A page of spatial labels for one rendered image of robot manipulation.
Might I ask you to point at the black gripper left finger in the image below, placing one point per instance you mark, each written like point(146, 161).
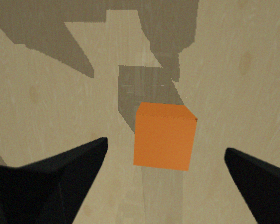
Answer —
point(50, 191)

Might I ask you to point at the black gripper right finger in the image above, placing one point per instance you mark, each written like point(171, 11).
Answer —
point(259, 183)

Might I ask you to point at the orange block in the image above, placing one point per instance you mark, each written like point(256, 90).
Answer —
point(164, 136)

